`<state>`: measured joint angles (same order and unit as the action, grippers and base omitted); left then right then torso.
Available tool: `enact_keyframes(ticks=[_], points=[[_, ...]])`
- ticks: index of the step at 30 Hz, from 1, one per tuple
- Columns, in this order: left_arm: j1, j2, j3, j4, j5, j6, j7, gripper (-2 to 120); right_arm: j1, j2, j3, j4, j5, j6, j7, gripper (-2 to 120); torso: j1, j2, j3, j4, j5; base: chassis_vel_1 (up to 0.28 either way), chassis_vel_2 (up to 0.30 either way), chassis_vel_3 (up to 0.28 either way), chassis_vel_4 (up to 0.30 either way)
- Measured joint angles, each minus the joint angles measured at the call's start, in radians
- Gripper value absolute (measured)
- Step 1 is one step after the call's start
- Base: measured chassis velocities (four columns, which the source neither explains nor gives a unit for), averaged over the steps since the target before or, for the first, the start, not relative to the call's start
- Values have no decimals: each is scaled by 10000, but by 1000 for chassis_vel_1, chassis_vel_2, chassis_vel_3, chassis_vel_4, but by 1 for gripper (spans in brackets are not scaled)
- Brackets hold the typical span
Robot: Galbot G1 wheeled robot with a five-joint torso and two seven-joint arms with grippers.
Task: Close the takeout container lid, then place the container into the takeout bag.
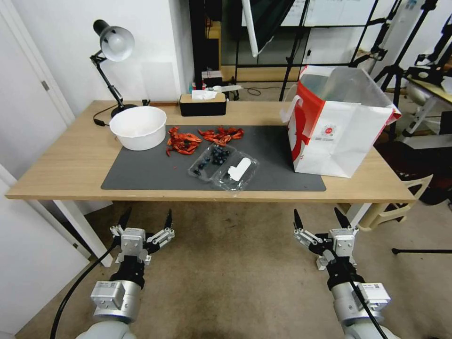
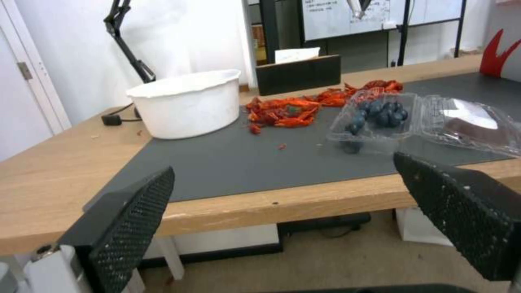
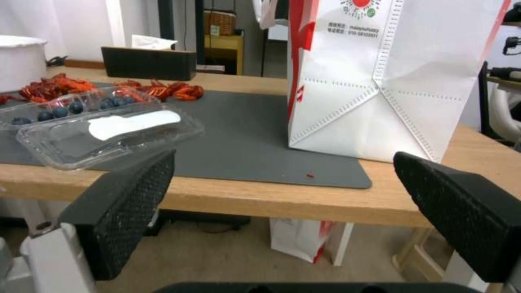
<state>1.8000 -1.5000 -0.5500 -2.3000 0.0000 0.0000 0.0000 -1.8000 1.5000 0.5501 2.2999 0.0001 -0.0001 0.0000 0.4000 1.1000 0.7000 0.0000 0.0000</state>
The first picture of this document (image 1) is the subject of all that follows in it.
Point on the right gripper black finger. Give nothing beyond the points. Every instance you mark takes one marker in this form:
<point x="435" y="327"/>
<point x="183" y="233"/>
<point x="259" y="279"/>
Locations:
<point x="342" y="218"/>
<point x="298" y="221"/>

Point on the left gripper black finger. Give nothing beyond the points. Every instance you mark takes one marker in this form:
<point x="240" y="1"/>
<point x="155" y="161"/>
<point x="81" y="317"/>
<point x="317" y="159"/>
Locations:
<point x="123" y="221"/>
<point x="168" y="222"/>

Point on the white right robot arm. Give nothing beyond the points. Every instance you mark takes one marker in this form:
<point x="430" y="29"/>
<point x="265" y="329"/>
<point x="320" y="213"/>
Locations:
<point x="353" y="310"/>

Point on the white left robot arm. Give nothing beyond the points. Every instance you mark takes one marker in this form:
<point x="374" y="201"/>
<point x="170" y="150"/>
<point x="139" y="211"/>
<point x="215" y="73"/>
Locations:
<point x="113" y="318"/>

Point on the clear plastic takeout container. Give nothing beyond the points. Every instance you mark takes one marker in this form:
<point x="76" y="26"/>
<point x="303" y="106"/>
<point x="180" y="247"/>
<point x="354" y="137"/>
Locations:
<point x="247" y="176"/>

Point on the white and red takeout bag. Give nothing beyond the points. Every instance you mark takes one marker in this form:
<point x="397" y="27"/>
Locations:
<point x="339" y="141"/>

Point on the black tissue box wooden lid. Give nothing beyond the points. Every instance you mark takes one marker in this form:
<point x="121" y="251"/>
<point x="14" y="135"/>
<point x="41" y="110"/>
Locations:
<point x="203" y="107"/>

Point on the beige plastic chair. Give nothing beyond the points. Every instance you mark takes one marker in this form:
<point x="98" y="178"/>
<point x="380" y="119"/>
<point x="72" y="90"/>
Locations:
<point x="388" y="212"/>

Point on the dark grey desk mat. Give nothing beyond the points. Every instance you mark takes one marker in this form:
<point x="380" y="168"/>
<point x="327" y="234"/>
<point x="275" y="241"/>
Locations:
<point x="272" y="166"/>

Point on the dark blueberry cluster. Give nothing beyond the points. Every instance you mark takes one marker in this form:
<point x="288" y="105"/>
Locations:
<point x="219" y="155"/>
<point x="199" y="167"/>

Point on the red crayfish pile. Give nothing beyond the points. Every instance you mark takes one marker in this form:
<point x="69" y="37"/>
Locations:
<point x="222" y="136"/>
<point x="183" y="142"/>

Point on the wooden table with white legs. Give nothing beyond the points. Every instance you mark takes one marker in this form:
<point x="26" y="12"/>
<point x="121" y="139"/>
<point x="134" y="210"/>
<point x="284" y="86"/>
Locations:
<point x="70" y="159"/>

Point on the white round bowl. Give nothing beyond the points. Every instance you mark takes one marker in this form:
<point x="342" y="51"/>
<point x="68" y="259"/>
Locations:
<point x="138" y="138"/>

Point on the black stand leg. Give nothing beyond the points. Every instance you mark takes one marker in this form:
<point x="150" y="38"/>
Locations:
<point x="423" y="251"/>

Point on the dark round seat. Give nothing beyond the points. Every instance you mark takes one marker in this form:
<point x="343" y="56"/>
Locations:
<point x="436" y="176"/>

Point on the white tissue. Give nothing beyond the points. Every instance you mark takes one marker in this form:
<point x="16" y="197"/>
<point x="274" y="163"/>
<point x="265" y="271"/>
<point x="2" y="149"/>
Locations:
<point x="203" y="94"/>

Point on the white power strip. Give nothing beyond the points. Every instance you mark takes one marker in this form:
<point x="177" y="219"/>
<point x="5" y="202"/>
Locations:
<point x="227" y="89"/>

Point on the white door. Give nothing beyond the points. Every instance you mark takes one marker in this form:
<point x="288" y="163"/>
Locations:
<point x="21" y="106"/>

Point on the yellow topped side table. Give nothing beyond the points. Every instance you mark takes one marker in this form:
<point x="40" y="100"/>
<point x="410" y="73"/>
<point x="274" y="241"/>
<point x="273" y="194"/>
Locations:
<point x="431" y="88"/>

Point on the black tripod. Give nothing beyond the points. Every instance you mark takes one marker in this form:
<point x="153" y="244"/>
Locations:
<point x="397" y="70"/>

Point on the black light stand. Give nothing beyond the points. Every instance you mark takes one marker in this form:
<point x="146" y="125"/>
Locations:
<point x="295" y="53"/>

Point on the black desk lamp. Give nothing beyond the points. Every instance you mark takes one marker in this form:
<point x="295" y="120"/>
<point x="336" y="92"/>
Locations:
<point x="116" y="42"/>

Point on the black tall cabinet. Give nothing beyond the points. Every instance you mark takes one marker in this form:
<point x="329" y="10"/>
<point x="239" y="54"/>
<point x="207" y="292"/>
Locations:
<point x="205" y="35"/>

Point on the white rolled reflector tube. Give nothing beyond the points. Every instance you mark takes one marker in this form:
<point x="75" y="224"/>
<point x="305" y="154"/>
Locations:
<point x="251" y="28"/>

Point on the black softbox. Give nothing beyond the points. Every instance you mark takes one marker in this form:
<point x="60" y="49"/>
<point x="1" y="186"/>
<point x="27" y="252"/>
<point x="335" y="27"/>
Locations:
<point x="272" y="21"/>

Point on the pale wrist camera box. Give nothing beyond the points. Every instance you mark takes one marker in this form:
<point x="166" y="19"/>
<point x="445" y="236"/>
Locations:
<point x="344" y="243"/>
<point x="132" y="243"/>

